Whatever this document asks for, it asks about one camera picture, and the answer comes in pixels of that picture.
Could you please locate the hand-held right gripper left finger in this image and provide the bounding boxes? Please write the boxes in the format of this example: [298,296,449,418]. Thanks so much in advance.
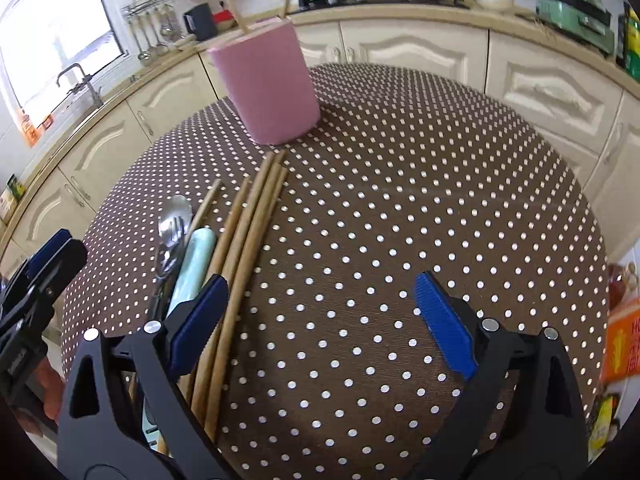
[56,274,237,480]

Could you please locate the yellow packet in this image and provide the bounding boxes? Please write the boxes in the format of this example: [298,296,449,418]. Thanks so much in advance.
[587,394,621,463]

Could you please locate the kitchen window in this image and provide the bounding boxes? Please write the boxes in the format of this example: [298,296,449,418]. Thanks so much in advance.
[0,0,126,128]

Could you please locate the green electric grill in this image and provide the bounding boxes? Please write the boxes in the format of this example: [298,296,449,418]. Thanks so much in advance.
[535,0,617,57]

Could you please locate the pink utensil holder cup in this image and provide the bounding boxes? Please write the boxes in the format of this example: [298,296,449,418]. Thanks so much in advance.
[207,16,321,146]

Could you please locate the brown polka dot tablecloth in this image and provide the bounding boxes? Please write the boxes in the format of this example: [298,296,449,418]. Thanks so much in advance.
[60,62,611,480]

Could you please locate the metal utensil rack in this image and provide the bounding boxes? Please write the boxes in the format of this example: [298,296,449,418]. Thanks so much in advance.
[122,0,182,16]

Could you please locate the dark bottle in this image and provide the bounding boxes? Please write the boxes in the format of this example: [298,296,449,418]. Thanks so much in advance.
[615,12,628,63]

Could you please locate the orange box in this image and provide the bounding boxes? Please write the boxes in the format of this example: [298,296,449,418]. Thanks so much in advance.
[599,305,640,386]

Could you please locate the person's left hand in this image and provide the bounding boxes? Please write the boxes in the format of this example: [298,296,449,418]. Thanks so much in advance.
[42,360,66,423]

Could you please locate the black box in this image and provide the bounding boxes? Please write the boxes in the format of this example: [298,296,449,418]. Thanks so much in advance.
[182,2,219,42]

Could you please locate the green and yellow bottle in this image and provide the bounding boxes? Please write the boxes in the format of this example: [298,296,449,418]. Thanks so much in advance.
[622,2,640,72]

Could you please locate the metal spoon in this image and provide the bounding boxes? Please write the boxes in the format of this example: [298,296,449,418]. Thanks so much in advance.
[150,194,194,321]

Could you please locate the metal fork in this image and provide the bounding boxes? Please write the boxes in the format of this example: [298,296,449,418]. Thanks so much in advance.
[152,216,186,311]

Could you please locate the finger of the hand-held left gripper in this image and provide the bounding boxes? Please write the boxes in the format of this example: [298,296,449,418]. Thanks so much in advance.
[0,228,72,306]
[0,238,90,337]

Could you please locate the metal sink faucet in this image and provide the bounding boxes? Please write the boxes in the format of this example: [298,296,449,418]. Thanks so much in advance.
[55,62,104,109]

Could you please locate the beige kitchen countertop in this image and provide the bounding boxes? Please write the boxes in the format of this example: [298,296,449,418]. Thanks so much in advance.
[0,0,640,241]

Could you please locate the light blue sheathed knife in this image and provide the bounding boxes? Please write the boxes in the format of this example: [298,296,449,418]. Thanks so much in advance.
[141,227,217,443]

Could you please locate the orange wall sticker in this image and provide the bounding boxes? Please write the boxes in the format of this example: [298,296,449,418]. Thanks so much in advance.
[17,110,55,147]

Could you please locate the hanging metal utensil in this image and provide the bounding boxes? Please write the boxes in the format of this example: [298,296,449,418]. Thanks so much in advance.
[136,14,150,62]
[161,7,178,45]
[149,10,163,57]

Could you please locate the green and yellow box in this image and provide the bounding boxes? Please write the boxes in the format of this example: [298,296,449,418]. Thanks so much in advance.
[0,174,27,223]

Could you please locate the cream kitchen cabinets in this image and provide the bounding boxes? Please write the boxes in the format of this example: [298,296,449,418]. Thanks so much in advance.
[0,20,640,281]

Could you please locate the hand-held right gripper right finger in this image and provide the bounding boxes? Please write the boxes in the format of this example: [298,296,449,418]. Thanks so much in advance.
[413,270,590,480]

